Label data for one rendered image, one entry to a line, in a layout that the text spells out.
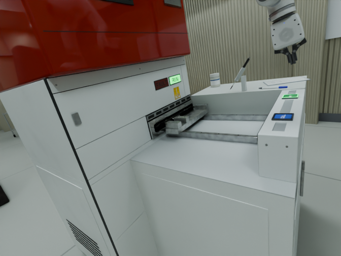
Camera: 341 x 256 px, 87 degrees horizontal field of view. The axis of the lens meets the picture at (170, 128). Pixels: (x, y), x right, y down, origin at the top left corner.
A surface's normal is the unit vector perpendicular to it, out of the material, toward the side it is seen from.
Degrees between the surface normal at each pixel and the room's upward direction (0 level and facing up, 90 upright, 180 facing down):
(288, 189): 0
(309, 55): 90
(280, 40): 90
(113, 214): 90
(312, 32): 90
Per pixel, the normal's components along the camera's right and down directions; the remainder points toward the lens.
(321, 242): -0.19, -0.93
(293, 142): -0.58, 0.37
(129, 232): 0.79, 0.05
